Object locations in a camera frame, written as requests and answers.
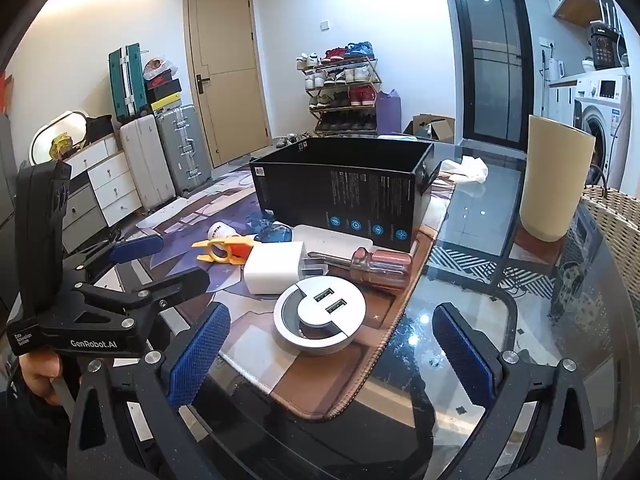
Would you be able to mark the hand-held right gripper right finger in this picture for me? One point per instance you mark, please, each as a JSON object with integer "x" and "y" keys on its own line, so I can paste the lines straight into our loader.
{"x": 462, "y": 355}

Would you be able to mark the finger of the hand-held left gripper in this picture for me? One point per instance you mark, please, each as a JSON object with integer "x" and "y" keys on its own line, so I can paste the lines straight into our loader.
{"x": 172, "y": 285}
{"x": 137, "y": 250}

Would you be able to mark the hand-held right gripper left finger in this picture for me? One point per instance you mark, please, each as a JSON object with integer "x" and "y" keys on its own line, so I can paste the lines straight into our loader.
{"x": 197, "y": 355}

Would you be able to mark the small white bottle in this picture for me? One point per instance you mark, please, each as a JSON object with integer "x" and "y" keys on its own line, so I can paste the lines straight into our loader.
{"x": 222, "y": 231}

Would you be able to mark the white cube charger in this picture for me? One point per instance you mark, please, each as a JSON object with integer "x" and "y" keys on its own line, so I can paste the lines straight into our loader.
{"x": 272, "y": 272}

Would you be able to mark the round silver USB hub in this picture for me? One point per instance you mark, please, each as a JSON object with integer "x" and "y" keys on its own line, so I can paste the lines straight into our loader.
{"x": 327, "y": 302}

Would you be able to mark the black cardboard box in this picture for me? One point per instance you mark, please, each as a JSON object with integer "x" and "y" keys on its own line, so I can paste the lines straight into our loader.
{"x": 340, "y": 195}

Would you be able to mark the person's left forearm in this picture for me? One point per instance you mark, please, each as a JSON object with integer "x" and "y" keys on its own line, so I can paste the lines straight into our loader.
{"x": 30, "y": 435}

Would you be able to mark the person's left hand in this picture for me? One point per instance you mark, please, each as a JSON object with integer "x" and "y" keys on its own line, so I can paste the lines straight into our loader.
{"x": 37, "y": 370}

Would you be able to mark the white drawer chest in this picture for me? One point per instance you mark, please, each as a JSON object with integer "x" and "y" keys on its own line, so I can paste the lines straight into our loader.
{"x": 115, "y": 180}

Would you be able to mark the beige suitcase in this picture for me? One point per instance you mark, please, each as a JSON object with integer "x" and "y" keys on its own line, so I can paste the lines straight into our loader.
{"x": 145, "y": 160}

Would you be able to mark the black and white rug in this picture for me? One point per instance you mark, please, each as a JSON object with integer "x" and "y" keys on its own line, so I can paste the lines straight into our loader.
{"x": 450, "y": 265}

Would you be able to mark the silver suitcase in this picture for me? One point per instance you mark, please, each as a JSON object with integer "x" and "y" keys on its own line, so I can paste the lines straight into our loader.
{"x": 182, "y": 150}

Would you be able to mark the white oval tub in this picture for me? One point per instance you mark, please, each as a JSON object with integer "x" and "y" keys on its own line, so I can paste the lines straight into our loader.
{"x": 50, "y": 127}

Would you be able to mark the black bag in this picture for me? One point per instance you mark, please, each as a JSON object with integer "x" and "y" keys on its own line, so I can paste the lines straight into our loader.
{"x": 97, "y": 127}

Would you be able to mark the printed desk mat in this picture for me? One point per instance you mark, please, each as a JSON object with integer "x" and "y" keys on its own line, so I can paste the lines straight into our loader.
{"x": 325, "y": 385}

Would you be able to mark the stack of shoe boxes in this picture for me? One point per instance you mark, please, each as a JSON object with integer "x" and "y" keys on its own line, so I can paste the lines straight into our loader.
{"x": 162, "y": 95}

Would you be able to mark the flat white power bank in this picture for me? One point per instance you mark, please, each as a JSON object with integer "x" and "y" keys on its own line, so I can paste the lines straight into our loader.
{"x": 330, "y": 239}

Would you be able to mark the green suitcase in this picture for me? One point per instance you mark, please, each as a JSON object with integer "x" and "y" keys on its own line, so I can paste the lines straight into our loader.
{"x": 125, "y": 82}

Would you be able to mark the plastic bag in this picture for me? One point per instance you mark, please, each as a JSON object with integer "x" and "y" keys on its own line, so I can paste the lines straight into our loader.
{"x": 160, "y": 67}

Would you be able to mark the wooden door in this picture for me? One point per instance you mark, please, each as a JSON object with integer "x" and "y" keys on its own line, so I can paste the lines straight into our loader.
{"x": 225, "y": 85}

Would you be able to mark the white cloth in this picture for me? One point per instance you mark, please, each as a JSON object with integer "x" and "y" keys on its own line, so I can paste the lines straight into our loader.
{"x": 470, "y": 167}

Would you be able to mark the beige cylindrical container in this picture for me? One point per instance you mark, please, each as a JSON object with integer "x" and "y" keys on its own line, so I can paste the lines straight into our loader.
{"x": 555, "y": 180}

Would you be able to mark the wicker basket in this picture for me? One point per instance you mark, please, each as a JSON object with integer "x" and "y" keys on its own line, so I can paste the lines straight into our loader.
{"x": 620, "y": 230}

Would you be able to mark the brown cardboard box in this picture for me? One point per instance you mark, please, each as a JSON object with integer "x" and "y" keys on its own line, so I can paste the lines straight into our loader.
{"x": 442, "y": 130}

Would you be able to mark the purple bag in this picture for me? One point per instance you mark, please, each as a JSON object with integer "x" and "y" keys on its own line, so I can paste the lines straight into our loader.
{"x": 387, "y": 112}

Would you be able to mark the rows of sneakers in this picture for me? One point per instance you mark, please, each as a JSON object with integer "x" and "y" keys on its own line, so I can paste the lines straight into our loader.
{"x": 345, "y": 76}

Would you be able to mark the white washing machine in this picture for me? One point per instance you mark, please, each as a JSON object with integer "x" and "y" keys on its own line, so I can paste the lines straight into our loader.
{"x": 607, "y": 110}

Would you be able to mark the metal shoe rack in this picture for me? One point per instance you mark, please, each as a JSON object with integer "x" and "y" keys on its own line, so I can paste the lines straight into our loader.
{"x": 374, "y": 72}

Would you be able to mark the black-framed glass door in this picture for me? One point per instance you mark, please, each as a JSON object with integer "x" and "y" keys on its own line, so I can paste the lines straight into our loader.
{"x": 492, "y": 60}

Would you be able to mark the white kettle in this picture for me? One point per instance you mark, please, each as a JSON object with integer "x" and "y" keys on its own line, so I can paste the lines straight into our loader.
{"x": 555, "y": 70}

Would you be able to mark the white bowl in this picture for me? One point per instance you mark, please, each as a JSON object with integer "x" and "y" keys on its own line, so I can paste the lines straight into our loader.
{"x": 588, "y": 65}

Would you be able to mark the black pressure cooker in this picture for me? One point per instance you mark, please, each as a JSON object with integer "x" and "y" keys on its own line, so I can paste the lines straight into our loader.
{"x": 605, "y": 45}

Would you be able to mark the white router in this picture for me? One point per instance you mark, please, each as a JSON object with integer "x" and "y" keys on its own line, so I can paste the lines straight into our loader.
{"x": 611, "y": 12}

